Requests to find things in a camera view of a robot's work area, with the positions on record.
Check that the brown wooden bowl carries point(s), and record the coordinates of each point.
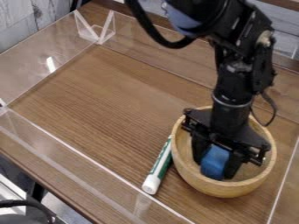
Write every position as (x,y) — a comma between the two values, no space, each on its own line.
(251,176)

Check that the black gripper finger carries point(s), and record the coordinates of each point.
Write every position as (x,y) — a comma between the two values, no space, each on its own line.
(199,145)
(234,163)

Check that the blue block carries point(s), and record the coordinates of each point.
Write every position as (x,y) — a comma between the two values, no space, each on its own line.
(213,163)

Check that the white green marker pen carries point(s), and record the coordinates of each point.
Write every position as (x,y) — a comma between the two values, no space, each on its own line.
(155,176)

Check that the clear acrylic tray wall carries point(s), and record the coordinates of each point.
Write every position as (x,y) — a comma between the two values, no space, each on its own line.
(90,110)

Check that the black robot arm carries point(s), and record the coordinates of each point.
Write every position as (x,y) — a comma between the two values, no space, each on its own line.
(241,34)

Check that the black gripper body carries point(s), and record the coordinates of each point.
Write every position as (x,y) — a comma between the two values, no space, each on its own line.
(223,124)

